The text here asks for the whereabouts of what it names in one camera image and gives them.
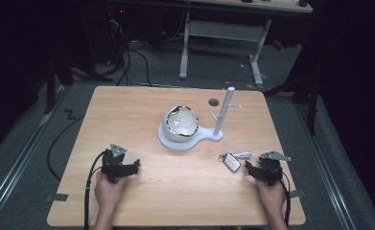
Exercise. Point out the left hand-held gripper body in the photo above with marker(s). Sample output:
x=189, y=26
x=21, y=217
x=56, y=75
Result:
x=112, y=163

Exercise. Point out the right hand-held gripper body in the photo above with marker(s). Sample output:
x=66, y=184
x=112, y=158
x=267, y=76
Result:
x=270, y=167

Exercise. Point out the person's right hand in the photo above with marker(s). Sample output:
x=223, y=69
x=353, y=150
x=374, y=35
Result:
x=272, y=195

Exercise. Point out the person's left hand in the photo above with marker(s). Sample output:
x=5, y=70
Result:
x=107, y=191

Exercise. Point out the silver metal key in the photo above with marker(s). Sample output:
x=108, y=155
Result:
x=242, y=155

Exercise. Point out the car key fob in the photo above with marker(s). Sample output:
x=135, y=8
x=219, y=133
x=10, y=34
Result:
x=231, y=162

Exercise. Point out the grey tape strip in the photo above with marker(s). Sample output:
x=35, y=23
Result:
x=297, y=193
x=58, y=197

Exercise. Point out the white round bowl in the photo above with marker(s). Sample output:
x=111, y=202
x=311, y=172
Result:
x=179, y=124

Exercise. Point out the dark round table grommet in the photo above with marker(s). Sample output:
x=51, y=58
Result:
x=213, y=102

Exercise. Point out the black metal stand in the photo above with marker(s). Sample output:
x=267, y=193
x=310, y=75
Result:
x=51, y=86
x=312, y=105

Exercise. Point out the dark computer tower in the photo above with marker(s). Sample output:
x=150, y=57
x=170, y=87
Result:
x=106, y=35

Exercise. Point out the white-framed background desk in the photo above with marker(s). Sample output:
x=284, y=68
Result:
x=226, y=31

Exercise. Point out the metal floor rail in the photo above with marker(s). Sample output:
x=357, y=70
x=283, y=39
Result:
x=327, y=172
x=18, y=166

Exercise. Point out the white stand with post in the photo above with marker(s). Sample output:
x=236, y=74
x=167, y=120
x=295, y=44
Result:
x=188, y=143

